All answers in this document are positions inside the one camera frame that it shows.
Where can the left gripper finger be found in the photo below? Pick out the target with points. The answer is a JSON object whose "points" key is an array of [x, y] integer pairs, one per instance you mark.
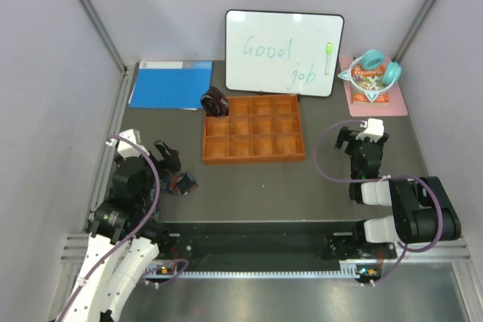
{"points": [[162, 148], [172, 161]]}

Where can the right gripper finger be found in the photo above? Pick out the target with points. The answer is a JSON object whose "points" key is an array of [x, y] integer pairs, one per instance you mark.
{"points": [[384, 138], [344, 136]]}

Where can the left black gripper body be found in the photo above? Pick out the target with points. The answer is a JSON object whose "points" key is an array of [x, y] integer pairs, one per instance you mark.
{"points": [[147, 189]]}

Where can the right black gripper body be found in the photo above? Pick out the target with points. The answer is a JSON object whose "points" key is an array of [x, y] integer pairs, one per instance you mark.
{"points": [[354, 148]]}

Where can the navy floral tie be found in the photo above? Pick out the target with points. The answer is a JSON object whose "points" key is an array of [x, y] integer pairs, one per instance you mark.
{"points": [[181, 182]]}

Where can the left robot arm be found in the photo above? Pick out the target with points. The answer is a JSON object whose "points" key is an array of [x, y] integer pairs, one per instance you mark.
{"points": [[125, 234]]}

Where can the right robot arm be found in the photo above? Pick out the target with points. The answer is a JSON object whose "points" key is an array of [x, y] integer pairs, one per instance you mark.
{"points": [[421, 209]]}

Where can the pink mat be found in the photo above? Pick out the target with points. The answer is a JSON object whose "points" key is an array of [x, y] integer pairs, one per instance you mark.
{"points": [[396, 105]]}

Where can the orange book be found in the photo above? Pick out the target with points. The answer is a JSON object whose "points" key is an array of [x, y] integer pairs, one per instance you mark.
{"points": [[368, 80]]}

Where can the blue folder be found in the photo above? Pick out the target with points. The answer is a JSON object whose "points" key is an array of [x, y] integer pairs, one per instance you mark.
{"points": [[170, 84]]}

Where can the rolled dark red tie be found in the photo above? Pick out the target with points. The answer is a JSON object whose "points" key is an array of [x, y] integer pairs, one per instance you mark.
{"points": [[214, 103]]}

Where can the teal cat-ear headphones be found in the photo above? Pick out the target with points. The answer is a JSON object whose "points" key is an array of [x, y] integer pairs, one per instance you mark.
{"points": [[370, 60]]}

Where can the orange compartment tray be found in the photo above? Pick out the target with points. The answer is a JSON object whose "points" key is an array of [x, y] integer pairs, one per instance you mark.
{"points": [[256, 130]]}

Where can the green marker pen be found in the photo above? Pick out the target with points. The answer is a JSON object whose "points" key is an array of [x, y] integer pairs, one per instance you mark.
{"points": [[329, 50]]}

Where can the white dry-erase board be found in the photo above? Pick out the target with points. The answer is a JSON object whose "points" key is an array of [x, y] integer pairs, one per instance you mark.
{"points": [[274, 52]]}

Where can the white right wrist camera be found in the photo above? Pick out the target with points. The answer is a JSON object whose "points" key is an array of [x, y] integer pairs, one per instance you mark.
{"points": [[372, 129]]}

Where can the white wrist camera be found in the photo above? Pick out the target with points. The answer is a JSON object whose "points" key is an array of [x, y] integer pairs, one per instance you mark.
{"points": [[372, 129], [129, 145]]}

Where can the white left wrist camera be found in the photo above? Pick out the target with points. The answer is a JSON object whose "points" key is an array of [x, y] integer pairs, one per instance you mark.
{"points": [[129, 145]]}

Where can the grey cable duct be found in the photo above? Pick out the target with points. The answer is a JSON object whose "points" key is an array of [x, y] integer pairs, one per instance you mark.
{"points": [[162, 270]]}

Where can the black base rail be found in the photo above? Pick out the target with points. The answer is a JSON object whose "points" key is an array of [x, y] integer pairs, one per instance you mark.
{"points": [[266, 246]]}

